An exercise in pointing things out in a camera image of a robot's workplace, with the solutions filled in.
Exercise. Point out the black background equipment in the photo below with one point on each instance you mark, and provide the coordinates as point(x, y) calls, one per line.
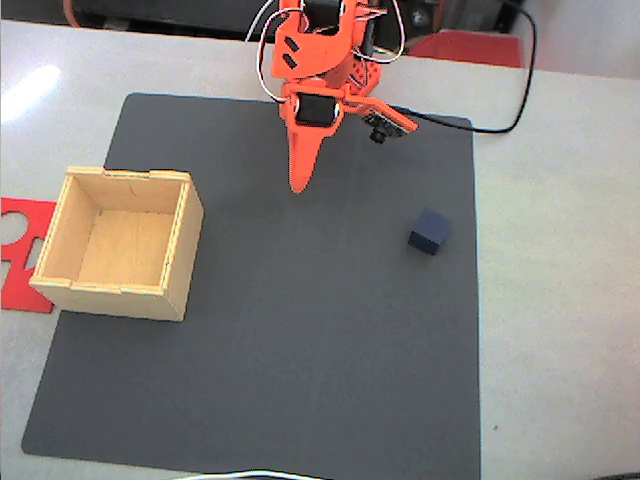
point(110, 12)

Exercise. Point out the red flat tray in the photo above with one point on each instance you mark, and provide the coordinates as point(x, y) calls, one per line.
point(470, 47)

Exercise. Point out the red cutout sheet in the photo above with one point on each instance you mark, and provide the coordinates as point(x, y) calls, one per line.
point(20, 295)

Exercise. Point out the dark grey mat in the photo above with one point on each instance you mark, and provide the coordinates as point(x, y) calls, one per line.
point(300, 325)

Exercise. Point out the open wooden box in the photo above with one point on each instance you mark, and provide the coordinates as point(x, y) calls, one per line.
point(125, 245)

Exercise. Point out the blue cube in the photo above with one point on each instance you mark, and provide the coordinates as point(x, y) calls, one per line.
point(430, 231)

